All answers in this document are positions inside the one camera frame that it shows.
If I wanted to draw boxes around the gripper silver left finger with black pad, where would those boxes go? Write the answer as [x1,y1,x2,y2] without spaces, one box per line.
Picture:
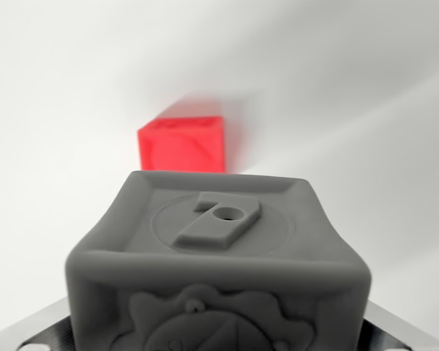
[0,295,73,351]

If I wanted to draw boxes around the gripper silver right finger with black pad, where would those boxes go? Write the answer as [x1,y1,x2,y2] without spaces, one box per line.
[359,300,439,351]

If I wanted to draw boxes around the grey embossed number cube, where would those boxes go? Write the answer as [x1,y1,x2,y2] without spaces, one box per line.
[64,170,372,351]

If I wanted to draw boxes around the red embossed cube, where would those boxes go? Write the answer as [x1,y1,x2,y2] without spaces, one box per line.
[137,116,227,173]

